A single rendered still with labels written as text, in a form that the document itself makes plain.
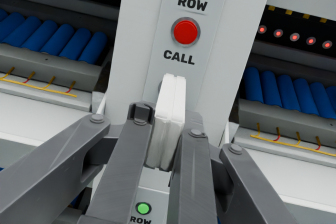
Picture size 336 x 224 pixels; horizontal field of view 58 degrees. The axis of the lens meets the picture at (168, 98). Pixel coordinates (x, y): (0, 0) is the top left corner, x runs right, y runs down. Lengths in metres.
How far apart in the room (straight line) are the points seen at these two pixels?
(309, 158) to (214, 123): 0.12
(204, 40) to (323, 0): 0.08
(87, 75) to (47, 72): 0.04
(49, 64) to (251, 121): 0.21
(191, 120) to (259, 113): 0.15
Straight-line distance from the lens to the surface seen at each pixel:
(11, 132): 0.29
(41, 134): 0.28
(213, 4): 0.21
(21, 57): 0.33
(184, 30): 0.21
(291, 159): 0.32
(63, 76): 0.32
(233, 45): 0.22
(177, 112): 0.15
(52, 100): 0.30
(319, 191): 0.31
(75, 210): 0.41
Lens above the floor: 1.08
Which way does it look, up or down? 22 degrees down
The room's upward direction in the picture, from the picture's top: 13 degrees clockwise
